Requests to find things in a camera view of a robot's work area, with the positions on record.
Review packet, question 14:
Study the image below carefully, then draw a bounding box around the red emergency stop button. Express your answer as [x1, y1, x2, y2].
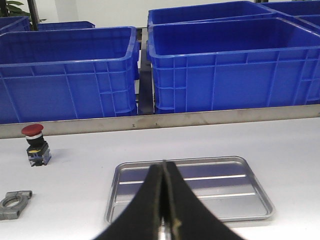
[21, 123, 52, 167]

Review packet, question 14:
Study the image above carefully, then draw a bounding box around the blue crate rear right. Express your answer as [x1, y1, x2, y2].
[261, 0, 320, 17]

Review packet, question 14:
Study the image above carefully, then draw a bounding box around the silver metal tray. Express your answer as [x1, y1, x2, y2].
[104, 156, 275, 224]

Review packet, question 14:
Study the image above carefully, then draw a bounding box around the blue crate rear centre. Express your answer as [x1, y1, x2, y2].
[147, 0, 281, 33]

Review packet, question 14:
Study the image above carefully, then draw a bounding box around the blue crate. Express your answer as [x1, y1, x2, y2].
[37, 21, 96, 31]
[261, 0, 320, 17]
[147, 0, 281, 33]
[147, 18, 320, 114]
[0, 26, 140, 124]
[0, 16, 31, 35]

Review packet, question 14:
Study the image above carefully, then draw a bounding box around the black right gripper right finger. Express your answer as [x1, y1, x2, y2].
[163, 161, 242, 240]

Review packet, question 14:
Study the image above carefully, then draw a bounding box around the blue crate rear left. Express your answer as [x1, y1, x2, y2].
[37, 21, 96, 31]

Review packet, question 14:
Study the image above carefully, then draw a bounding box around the blue crate far left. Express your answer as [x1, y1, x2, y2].
[0, 16, 31, 35]

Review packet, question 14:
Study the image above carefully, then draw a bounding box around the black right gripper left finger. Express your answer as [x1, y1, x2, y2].
[96, 164, 163, 240]

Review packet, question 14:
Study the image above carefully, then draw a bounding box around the green potted plant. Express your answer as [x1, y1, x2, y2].
[0, 0, 47, 31]

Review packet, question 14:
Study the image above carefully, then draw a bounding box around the grey metal pipe clamp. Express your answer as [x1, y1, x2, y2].
[0, 190, 33, 221]

